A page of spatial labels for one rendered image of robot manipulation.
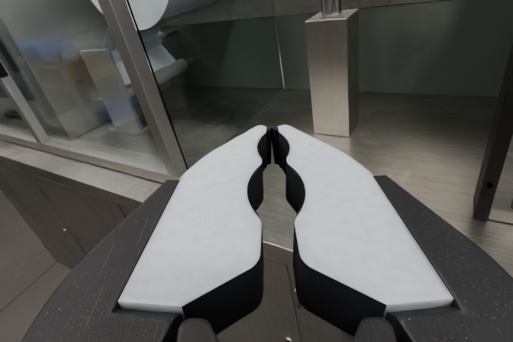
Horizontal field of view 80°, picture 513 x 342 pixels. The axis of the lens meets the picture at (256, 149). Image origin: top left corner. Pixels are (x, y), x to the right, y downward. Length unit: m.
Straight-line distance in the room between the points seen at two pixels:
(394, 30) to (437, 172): 0.42
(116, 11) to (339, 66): 0.43
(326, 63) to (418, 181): 0.30
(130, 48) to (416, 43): 0.69
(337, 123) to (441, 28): 0.35
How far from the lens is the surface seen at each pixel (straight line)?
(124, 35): 0.59
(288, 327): 0.81
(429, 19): 0.93
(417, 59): 0.95
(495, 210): 0.59
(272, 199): 0.61
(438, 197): 0.62
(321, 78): 0.72
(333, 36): 0.69
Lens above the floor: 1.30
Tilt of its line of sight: 31 degrees down
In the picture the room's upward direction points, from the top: 12 degrees counter-clockwise
